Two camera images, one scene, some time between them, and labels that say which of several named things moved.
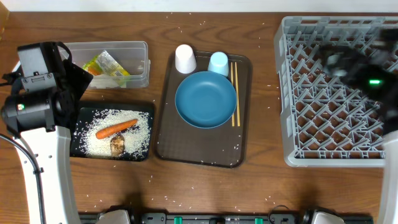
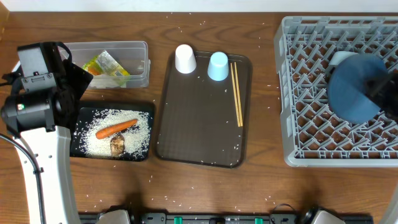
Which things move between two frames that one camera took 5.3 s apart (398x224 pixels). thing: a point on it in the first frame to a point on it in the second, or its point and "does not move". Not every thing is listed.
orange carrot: x=107 y=131 does not move
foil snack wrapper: x=104 y=63 does not move
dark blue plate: x=206 y=99 to x=347 y=98
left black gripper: x=81 y=78 does not move
